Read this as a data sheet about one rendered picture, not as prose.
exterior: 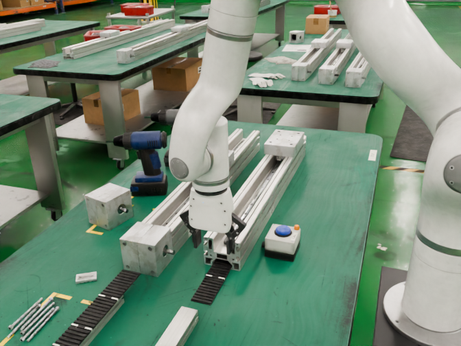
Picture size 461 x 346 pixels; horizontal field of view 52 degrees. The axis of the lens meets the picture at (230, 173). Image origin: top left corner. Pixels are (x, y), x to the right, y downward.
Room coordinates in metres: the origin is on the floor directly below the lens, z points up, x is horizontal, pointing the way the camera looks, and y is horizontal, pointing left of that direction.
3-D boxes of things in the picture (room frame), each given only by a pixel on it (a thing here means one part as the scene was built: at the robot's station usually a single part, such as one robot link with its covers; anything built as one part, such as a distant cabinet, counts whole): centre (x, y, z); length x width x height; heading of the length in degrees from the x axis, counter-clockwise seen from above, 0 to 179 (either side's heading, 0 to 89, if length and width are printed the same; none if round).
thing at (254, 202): (1.39, -0.11, 0.82); 0.80 x 0.10 x 0.09; 159
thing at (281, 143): (1.62, -0.20, 0.87); 0.16 x 0.11 x 0.07; 159
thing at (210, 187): (0.96, 0.05, 1.06); 0.09 x 0.08 x 0.03; 69
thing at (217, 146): (0.96, 0.05, 1.14); 0.09 x 0.08 x 0.13; 149
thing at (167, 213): (1.46, 0.06, 0.82); 0.80 x 0.10 x 0.09; 159
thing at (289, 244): (1.08, -0.13, 0.81); 0.10 x 0.08 x 0.06; 69
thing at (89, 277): (0.98, 0.37, 0.78); 0.05 x 0.03 x 0.01; 103
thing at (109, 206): (1.27, 0.36, 0.83); 0.11 x 0.10 x 0.10; 55
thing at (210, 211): (0.96, 0.04, 0.99); 0.10 x 0.07 x 0.11; 69
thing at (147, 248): (1.04, 0.21, 0.83); 0.12 x 0.09 x 0.10; 69
